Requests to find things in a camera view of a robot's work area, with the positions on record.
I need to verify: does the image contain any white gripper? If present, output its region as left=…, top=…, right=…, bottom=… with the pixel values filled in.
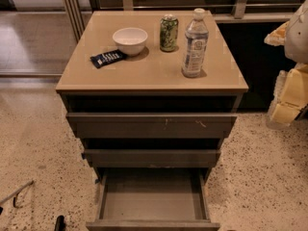
left=264, top=22, right=308, bottom=124

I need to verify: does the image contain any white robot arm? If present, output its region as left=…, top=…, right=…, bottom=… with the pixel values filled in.
left=264, top=0, right=308, bottom=126

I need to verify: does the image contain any dark blue snack packet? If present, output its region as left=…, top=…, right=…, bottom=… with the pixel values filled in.
left=90, top=50, right=127, bottom=68

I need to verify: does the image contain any green soda can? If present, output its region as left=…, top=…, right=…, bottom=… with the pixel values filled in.
left=160, top=14, right=178, bottom=52

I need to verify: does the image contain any top grey drawer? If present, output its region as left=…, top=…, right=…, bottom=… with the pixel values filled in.
left=66, top=113, right=237, bottom=139

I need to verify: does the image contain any grey cable on floor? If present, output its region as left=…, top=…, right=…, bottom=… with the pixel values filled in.
left=0, top=179, right=35, bottom=209

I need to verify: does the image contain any black object on floor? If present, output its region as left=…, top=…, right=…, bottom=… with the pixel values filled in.
left=54, top=216, right=65, bottom=231

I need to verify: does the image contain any metal railing shelf frame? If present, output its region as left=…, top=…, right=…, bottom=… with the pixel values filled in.
left=58, top=0, right=308, bottom=43

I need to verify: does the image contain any grey drawer cabinet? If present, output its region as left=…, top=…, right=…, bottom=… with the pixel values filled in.
left=55, top=10, right=249, bottom=231

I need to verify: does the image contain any white ceramic bowl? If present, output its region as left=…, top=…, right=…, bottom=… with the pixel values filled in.
left=113, top=27, right=148, bottom=56

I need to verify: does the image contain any open bottom grey drawer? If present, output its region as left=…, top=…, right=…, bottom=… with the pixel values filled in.
left=86, top=168, right=220, bottom=231

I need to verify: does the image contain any middle grey drawer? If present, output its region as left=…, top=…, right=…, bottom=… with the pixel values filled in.
left=83, top=149, right=220, bottom=168

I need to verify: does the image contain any clear blue plastic bottle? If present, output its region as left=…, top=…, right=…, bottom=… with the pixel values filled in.
left=182, top=8, right=209, bottom=78

